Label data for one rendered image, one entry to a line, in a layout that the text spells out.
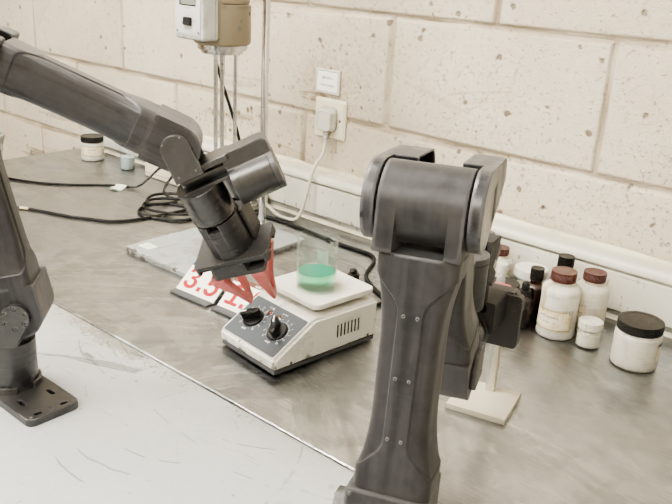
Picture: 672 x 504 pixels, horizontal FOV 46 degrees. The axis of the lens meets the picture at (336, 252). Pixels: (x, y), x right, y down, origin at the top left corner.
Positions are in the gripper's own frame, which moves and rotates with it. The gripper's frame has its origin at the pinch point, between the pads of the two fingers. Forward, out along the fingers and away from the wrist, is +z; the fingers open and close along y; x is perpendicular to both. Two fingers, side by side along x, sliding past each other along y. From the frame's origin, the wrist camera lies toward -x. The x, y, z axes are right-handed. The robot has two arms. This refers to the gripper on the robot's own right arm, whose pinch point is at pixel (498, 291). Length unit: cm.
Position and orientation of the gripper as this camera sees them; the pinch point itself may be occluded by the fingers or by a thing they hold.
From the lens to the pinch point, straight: 104.1
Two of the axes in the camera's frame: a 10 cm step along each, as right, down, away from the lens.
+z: 4.6, -2.5, 8.6
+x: -0.7, 9.5, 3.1
